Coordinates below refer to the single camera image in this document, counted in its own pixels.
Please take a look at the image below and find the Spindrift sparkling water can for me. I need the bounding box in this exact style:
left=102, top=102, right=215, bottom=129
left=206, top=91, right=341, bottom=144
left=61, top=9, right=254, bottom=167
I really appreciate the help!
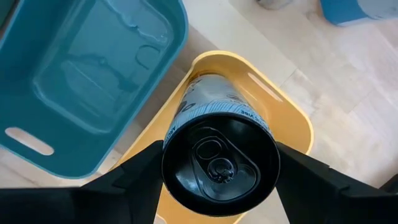
left=320, top=0, right=398, bottom=27

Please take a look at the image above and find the black-top Celsius can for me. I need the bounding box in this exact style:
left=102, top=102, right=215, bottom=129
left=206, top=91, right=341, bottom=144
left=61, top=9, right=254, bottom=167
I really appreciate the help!
left=160, top=73, right=281, bottom=217

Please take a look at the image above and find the dark teal plastic bin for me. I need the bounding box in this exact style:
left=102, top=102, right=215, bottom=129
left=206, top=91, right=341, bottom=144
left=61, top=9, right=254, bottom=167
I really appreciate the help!
left=0, top=0, right=190, bottom=180

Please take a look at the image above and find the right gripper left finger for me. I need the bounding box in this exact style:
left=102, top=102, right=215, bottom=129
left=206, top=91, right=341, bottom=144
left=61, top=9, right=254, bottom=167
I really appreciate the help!
left=0, top=139, right=165, bottom=224

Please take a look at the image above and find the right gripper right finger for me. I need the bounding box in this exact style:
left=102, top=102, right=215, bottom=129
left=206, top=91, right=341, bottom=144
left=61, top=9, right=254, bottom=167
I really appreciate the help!
left=275, top=141, right=398, bottom=224

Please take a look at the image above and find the blue-tab Red Bull can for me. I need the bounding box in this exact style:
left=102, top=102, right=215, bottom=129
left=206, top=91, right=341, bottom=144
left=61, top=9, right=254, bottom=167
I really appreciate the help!
left=256, top=0, right=294, bottom=11

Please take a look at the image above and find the yellow plastic bin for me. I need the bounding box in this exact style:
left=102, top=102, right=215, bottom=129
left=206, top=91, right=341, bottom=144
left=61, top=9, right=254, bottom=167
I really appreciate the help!
left=113, top=50, right=314, bottom=224

